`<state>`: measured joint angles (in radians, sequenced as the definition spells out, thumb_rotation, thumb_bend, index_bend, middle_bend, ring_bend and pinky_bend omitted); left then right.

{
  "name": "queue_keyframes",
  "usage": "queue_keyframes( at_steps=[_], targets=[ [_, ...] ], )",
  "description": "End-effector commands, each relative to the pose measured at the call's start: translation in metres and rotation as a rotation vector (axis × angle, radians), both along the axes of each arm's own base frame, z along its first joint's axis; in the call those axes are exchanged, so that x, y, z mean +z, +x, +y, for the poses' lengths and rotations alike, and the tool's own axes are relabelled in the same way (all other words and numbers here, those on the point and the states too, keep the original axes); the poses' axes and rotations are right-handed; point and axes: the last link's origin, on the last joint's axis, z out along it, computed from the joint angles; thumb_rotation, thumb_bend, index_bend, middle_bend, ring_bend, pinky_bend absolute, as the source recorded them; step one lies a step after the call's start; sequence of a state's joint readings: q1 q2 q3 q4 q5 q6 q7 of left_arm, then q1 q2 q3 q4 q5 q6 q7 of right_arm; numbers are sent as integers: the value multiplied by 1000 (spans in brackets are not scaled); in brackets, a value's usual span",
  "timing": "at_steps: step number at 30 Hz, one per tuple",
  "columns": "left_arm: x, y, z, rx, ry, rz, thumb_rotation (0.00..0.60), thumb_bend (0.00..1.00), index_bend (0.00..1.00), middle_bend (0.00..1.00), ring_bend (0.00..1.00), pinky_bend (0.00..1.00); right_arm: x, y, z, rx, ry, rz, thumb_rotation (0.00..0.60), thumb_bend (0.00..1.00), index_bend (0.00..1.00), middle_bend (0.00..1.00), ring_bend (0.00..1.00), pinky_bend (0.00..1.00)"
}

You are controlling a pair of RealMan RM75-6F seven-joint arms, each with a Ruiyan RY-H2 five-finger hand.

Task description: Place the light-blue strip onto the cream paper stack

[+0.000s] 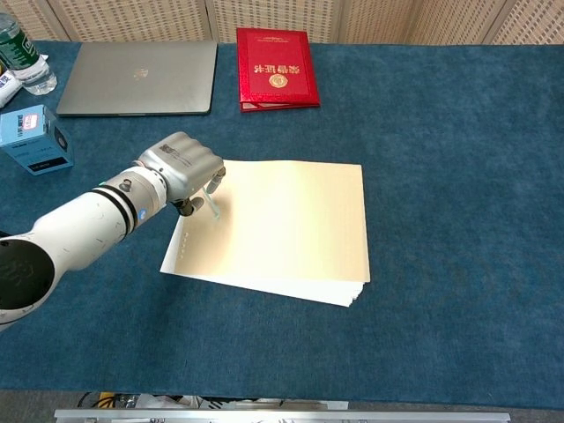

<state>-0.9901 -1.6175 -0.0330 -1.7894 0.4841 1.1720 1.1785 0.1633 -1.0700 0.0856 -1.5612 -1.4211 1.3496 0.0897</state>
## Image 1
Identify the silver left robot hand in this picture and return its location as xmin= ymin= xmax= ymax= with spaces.
xmin=138 ymin=130 xmax=227 ymax=218

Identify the small light blue strip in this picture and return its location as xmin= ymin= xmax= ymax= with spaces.
xmin=203 ymin=189 xmax=221 ymax=220

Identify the cream paper stack notebook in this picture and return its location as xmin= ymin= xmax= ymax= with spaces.
xmin=159 ymin=159 xmax=372 ymax=308

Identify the clear plastic water bottle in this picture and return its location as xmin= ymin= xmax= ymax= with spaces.
xmin=0 ymin=11 xmax=58 ymax=95

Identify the grey closed laptop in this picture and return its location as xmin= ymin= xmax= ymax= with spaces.
xmin=56 ymin=41 xmax=219 ymax=118

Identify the red certificate folder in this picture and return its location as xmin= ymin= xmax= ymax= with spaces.
xmin=235 ymin=26 xmax=322 ymax=115

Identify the light blue cardboard box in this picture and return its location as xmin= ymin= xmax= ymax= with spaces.
xmin=0 ymin=104 xmax=75 ymax=177

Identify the beige woven folding screen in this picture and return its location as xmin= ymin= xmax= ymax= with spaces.
xmin=0 ymin=0 xmax=564 ymax=46

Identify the white packet blue print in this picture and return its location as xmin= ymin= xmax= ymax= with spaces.
xmin=0 ymin=68 xmax=23 ymax=109

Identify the teal fabric table mat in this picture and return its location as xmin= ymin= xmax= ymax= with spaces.
xmin=0 ymin=40 xmax=564 ymax=404

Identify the yellow black cable bundle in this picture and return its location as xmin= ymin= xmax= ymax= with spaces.
xmin=77 ymin=391 xmax=142 ymax=410

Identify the aluminium profile rail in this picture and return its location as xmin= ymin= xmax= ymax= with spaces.
xmin=53 ymin=408 xmax=512 ymax=423

